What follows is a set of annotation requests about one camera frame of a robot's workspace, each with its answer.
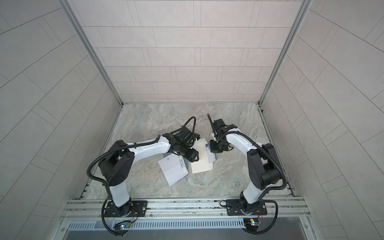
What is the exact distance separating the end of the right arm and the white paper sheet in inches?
8.5

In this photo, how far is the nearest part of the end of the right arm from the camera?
0.65 m

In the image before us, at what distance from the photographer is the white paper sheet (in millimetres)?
824
